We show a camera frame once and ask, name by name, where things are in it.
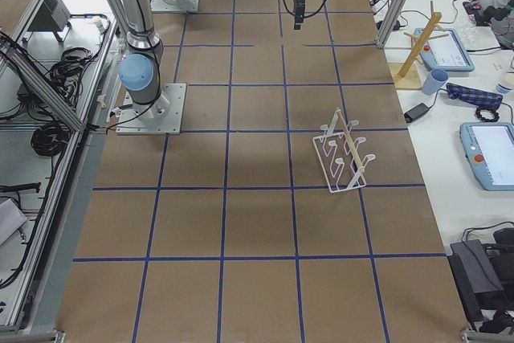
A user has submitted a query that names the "blue teach pendant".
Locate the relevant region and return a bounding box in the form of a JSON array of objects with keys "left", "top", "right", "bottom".
[
  {"left": 459, "top": 122, "right": 513, "bottom": 191},
  {"left": 420, "top": 28, "right": 475, "bottom": 72}
]

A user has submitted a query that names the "blue cup on desk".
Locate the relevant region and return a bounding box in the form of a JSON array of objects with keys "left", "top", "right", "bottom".
[{"left": 422, "top": 68, "right": 449, "bottom": 95}]

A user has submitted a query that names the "blue teach pendant far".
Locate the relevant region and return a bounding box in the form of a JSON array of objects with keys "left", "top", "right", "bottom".
[{"left": 420, "top": 28, "right": 475, "bottom": 72}]

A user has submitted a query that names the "aluminium frame post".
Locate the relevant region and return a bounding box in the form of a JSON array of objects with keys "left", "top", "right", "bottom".
[{"left": 375, "top": 0, "right": 426, "bottom": 49}]

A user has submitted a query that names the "blue teach pendant near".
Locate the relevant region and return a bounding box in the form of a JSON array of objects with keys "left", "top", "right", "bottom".
[{"left": 459, "top": 122, "right": 513, "bottom": 191}]

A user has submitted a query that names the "wooden mug tree stand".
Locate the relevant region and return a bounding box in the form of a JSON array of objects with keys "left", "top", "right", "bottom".
[{"left": 389, "top": 2, "right": 449, "bottom": 90}]

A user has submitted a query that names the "black power adapter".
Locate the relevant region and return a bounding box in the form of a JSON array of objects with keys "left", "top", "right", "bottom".
[{"left": 403, "top": 103, "right": 430, "bottom": 124}]

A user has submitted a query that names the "blue checked cloth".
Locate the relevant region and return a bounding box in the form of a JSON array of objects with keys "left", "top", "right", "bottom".
[{"left": 446, "top": 83, "right": 503, "bottom": 110}]

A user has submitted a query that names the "white wire cup rack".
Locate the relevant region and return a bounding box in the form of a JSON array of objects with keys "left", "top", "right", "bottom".
[{"left": 312, "top": 108, "right": 376, "bottom": 194}]

